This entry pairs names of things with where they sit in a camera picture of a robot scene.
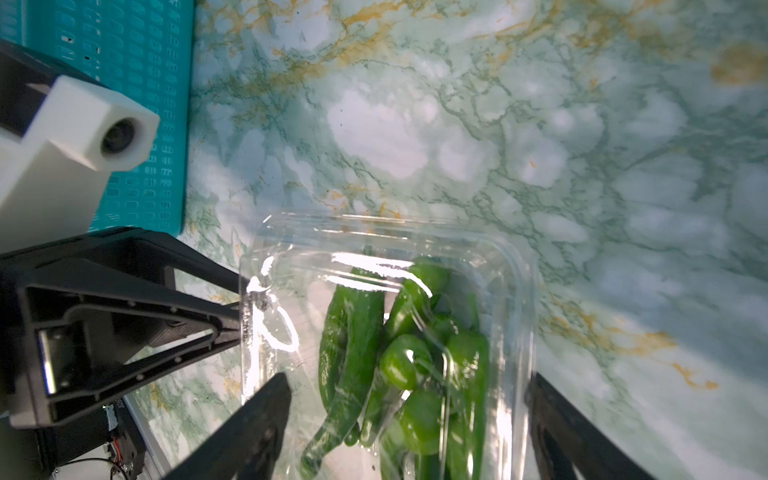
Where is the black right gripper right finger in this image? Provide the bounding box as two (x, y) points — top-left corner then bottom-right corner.
(526, 373), (653, 480)

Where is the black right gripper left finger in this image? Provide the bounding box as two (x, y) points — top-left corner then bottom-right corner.
(165, 372), (292, 480)

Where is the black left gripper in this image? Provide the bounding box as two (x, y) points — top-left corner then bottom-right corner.
(1, 41), (240, 479)

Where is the clear clamshell with peppers middle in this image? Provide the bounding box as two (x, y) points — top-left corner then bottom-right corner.
(240, 213), (534, 479)

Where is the teal plastic basket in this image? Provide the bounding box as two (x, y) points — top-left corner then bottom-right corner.
(1, 0), (194, 236)

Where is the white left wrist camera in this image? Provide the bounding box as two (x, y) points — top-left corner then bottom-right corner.
(1, 76), (160, 253)

